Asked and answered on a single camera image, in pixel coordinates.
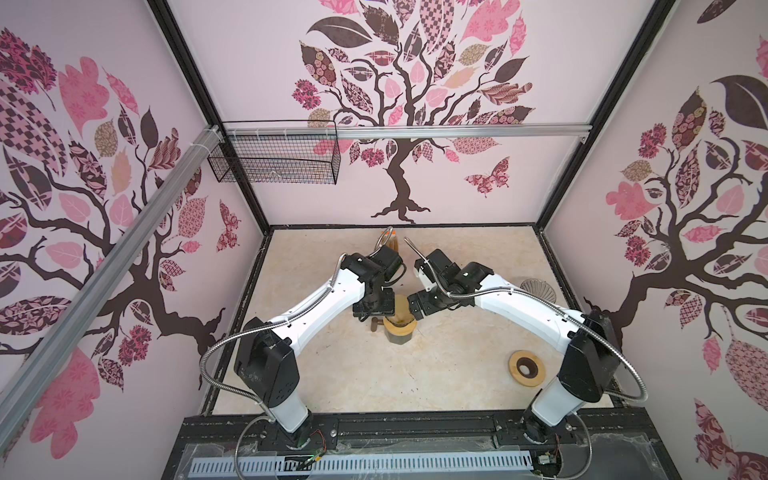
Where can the aluminium rail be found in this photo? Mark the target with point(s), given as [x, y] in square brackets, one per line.
[35, 375]
[467, 131]

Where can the wooden ring holder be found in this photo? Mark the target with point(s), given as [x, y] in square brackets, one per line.
[526, 368]
[399, 330]

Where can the grey glass carafe mug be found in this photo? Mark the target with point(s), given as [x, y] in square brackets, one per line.
[378, 322]

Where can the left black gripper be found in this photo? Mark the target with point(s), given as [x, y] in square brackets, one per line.
[386, 308]

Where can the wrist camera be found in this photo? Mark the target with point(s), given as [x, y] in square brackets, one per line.
[388, 260]
[436, 270]

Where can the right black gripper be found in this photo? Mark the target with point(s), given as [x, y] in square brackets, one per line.
[425, 309]

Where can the white cable duct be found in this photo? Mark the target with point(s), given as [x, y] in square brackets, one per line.
[273, 467]

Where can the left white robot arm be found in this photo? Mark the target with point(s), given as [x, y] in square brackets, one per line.
[267, 359]

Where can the coffee filter pack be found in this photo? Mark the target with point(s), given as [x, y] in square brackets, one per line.
[390, 240]

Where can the brown paper coffee filter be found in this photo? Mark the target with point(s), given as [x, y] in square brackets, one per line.
[402, 315]

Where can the black base frame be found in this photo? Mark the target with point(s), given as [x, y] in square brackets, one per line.
[602, 443]

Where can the aluminium rail back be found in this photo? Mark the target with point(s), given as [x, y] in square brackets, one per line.
[467, 131]

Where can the black wire basket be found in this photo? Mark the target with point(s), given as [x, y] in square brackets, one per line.
[278, 151]

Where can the aluminium rail left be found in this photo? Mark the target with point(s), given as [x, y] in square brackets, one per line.
[35, 375]

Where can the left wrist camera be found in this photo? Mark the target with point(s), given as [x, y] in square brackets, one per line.
[388, 260]

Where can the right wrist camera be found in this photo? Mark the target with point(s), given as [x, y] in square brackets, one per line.
[436, 270]

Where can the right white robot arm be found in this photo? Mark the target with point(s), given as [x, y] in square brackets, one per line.
[584, 340]

